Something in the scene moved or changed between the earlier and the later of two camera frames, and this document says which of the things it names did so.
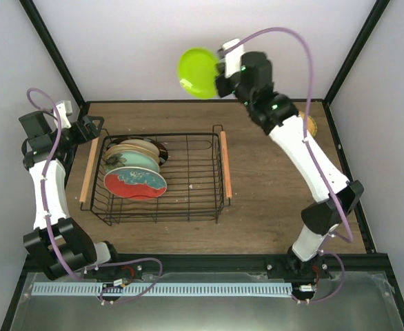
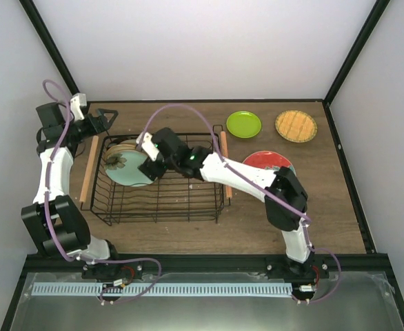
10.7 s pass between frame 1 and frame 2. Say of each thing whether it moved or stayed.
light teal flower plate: stayed
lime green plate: moved
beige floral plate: stayed
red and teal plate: moved
